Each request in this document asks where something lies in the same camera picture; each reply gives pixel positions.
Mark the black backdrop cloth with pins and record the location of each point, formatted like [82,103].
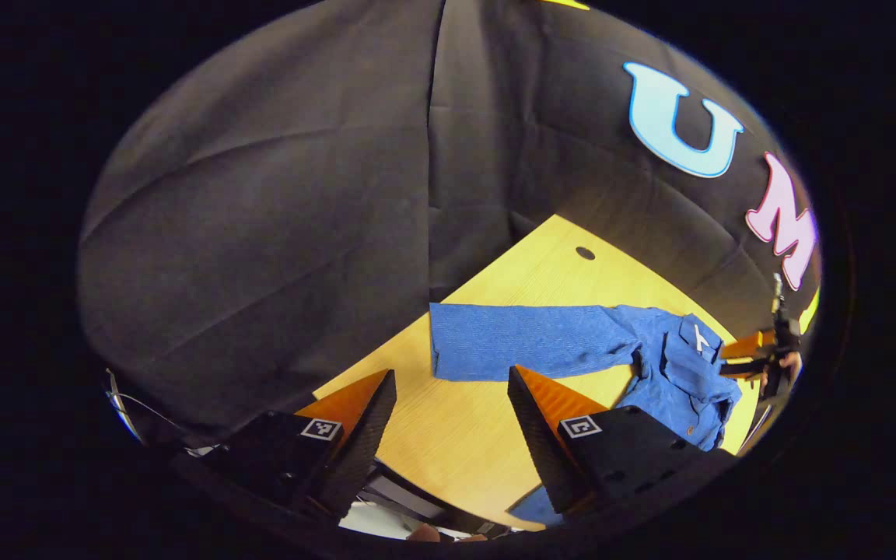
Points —
[277,194]

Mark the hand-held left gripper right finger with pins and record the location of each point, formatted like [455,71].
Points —
[541,443]

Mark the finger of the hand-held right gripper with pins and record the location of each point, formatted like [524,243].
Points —
[743,346]
[743,368]

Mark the blue button shirt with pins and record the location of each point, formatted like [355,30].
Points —
[557,338]

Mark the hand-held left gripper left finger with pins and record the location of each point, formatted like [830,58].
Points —
[362,451]

